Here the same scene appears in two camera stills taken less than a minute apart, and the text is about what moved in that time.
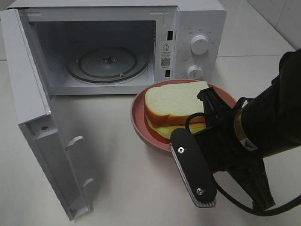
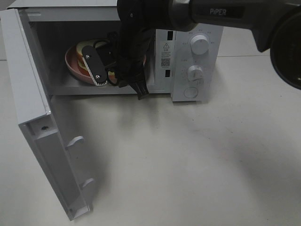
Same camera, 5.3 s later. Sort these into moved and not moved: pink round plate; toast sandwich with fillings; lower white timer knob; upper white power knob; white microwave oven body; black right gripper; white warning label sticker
Moved: black right gripper; toast sandwich with fillings; pink round plate
Not moved: white warning label sticker; lower white timer knob; white microwave oven body; upper white power knob
